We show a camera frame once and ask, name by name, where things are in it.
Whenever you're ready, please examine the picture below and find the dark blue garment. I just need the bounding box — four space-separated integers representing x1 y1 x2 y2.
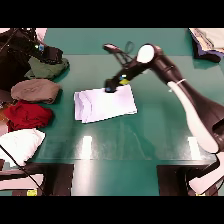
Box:
192 35 223 64

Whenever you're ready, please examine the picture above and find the green garment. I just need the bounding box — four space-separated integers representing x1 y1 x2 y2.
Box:
24 55 71 81

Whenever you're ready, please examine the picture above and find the beige garment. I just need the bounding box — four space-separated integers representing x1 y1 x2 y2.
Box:
188 28 224 55

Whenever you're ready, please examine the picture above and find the grey-brown garment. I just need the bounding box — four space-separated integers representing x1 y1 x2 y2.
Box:
10 78 63 105

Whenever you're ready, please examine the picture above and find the black cable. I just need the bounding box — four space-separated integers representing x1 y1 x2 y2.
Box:
0 143 46 197

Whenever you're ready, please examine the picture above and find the white shirt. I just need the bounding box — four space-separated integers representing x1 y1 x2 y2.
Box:
73 84 139 125

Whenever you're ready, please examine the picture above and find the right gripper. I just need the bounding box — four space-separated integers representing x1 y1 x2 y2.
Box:
104 69 132 94

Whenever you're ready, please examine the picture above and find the white garment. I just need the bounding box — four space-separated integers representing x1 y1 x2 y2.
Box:
0 127 47 168

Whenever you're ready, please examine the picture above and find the black garment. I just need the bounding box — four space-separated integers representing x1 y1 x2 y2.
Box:
0 28 65 92

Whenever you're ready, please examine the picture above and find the red garment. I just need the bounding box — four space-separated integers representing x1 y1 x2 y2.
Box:
2 99 55 132

